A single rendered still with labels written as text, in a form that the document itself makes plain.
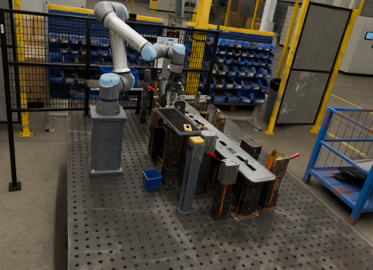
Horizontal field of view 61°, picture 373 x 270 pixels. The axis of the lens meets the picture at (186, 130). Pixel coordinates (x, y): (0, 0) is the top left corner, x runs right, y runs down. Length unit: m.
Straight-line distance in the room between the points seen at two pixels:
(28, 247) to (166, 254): 1.34
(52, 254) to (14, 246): 0.29
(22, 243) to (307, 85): 4.33
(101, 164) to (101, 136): 0.20
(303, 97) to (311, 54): 0.68
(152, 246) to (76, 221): 0.41
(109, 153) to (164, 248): 0.74
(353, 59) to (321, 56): 7.63
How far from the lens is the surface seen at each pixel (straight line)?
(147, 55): 1.75
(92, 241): 1.67
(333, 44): 5.40
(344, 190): 3.85
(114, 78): 1.95
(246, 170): 1.81
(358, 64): 13.17
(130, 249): 1.63
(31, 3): 8.74
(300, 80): 5.21
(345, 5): 9.57
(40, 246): 2.70
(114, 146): 2.05
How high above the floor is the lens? 1.85
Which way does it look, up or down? 23 degrees down
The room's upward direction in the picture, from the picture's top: 9 degrees clockwise
